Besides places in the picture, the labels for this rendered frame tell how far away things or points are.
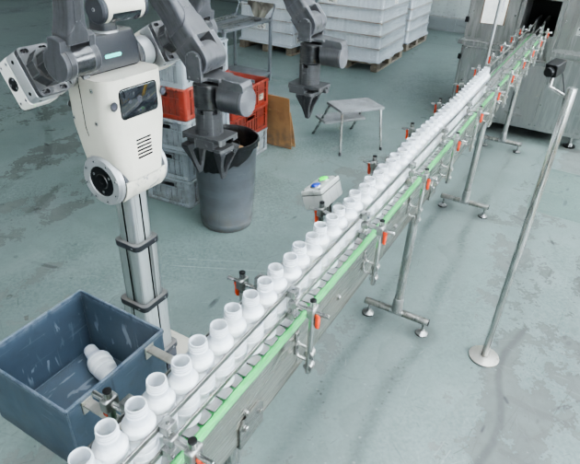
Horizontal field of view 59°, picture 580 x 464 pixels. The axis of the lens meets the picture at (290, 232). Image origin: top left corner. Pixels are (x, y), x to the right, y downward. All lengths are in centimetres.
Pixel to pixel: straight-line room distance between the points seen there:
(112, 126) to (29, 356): 66
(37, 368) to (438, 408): 171
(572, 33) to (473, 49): 87
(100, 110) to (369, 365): 178
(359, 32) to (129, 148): 644
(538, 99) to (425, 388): 377
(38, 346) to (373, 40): 675
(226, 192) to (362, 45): 481
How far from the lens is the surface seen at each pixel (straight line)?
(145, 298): 189
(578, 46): 564
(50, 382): 166
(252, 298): 114
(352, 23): 781
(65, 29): 128
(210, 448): 118
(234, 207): 344
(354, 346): 274
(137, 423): 97
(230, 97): 102
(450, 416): 255
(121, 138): 153
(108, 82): 148
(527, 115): 580
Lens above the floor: 189
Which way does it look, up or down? 32 degrees down
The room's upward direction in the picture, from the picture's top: 3 degrees clockwise
